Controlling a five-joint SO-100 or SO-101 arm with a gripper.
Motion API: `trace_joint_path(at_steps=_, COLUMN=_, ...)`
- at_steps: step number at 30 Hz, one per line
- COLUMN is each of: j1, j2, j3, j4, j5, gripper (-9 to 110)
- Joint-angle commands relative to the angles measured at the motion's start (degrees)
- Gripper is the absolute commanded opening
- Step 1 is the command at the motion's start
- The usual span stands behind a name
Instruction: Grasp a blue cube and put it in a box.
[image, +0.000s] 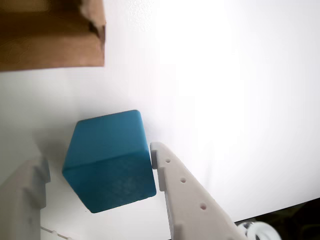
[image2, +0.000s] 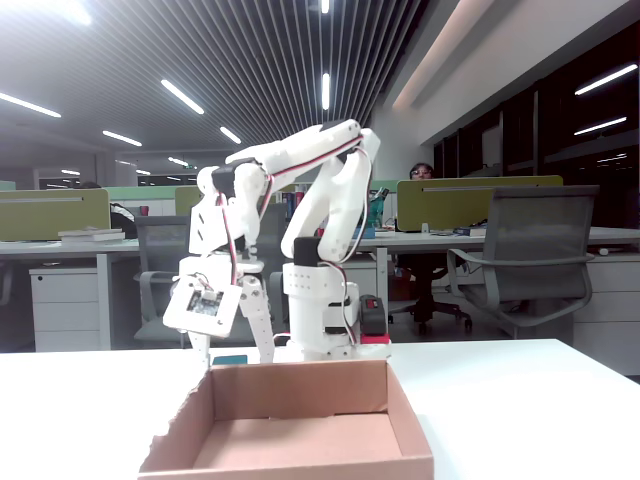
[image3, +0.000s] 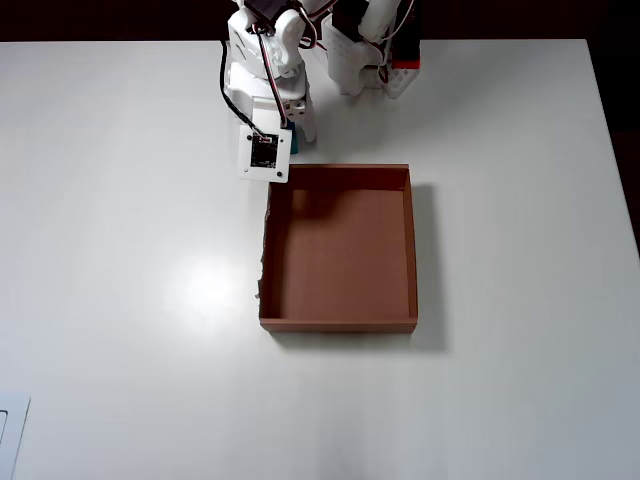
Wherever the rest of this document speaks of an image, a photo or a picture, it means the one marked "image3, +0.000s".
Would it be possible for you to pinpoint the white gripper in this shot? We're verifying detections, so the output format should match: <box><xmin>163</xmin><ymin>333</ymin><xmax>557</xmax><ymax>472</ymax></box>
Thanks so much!
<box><xmin>224</xmin><ymin>59</ymin><xmax>318</xmax><ymax>147</ymax></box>

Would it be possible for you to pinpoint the red black table clamp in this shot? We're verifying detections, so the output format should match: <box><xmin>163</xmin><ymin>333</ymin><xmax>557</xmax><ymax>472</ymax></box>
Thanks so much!
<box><xmin>391</xmin><ymin>0</ymin><xmax>422</xmax><ymax>71</ymax></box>

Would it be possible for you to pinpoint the red black servo wire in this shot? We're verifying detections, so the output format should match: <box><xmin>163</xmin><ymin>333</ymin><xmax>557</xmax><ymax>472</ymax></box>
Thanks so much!
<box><xmin>252</xmin><ymin>24</ymin><xmax>291</xmax><ymax>129</ymax></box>

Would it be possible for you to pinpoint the brown cardboard box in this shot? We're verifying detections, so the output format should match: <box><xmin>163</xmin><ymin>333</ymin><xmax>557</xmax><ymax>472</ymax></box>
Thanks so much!
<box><xmin>252</xmin><ymin>163</ymin><xmax>419</xmax><ymax>335</ymax></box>

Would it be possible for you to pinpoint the white rounded flat device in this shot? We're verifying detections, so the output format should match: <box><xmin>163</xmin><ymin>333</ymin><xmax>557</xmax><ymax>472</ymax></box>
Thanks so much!
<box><xmin>0</xmin><ymin>391</ymin><xmax>31</xmax><ymax>480</ymax></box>

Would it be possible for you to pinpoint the white wrist camera mount plate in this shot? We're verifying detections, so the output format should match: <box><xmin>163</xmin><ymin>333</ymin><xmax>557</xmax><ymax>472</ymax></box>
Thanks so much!
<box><xmin>238</xmin><ymin>123</ymin><xmax>292</xmax><ymax>185</ymax></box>

